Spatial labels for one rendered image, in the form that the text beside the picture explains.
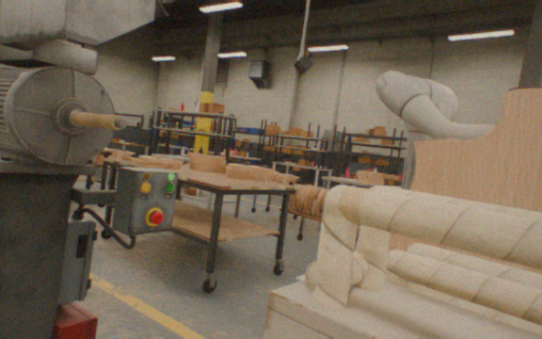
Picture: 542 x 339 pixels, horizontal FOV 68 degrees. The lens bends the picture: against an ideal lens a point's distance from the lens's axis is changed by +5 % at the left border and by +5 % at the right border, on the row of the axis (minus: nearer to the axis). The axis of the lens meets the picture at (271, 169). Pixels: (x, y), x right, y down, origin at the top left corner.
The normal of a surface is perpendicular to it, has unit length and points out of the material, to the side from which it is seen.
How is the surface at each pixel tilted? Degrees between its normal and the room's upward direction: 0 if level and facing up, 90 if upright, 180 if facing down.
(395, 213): 82
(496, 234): 82
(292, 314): 90
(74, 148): 98
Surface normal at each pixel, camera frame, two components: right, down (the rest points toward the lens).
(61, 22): -0.61, -0.04
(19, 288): 0.78, 0.13
